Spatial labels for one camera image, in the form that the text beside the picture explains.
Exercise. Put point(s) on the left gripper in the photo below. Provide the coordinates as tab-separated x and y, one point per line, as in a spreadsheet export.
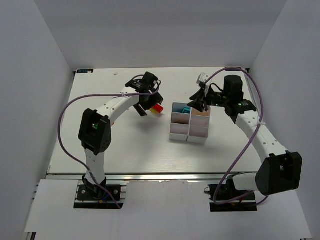
148	102

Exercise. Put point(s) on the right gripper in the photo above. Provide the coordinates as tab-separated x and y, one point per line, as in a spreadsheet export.
200	99

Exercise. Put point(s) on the red lego brick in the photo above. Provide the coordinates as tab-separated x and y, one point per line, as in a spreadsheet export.
158	108

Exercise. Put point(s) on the teal curved lego brick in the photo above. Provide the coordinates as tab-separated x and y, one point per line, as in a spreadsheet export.
186	110

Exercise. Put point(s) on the yellow lego brick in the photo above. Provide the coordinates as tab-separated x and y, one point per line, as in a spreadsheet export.
155	112

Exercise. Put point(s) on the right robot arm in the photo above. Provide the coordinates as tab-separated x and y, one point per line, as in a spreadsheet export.
280	169

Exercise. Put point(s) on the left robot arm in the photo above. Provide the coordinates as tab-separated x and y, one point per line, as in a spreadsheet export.
95	131

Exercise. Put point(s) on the right white divided container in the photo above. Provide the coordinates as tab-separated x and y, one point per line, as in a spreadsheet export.
199	123

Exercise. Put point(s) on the left blue corner label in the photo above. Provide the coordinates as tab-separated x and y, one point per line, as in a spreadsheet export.
85	71

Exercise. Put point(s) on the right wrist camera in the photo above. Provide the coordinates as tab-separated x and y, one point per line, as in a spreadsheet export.
201	81

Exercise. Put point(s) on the aluminium rail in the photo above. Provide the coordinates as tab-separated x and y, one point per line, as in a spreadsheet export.
128	177

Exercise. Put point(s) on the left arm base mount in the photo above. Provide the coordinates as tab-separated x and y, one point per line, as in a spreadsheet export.
86	199

